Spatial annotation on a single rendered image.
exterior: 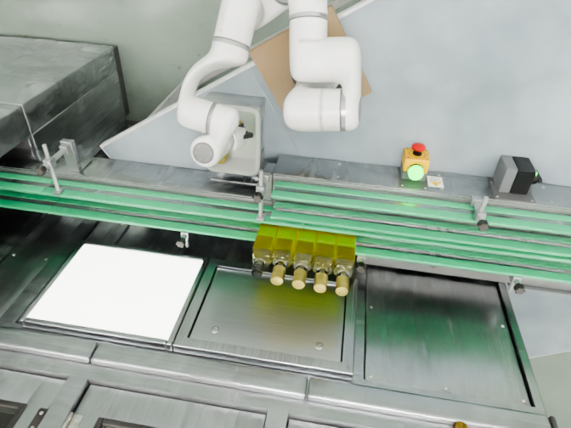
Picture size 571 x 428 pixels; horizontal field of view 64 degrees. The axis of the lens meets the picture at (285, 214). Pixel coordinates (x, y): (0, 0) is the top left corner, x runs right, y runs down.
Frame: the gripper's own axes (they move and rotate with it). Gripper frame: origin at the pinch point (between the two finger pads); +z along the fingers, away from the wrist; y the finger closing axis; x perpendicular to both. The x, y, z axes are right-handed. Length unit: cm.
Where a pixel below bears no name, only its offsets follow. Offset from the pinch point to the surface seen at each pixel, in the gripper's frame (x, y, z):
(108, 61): 7, -73, 68
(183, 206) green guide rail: -24.6, -13.4, -4.2
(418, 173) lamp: -7, 54, 0
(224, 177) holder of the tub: -18.5, -4.8, 10.3
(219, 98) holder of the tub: 7.7, -5.5, 3.4
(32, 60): 7, -95, 48
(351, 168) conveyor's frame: -9.4, 35.3, 7.1
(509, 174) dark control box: -4, 79, 2
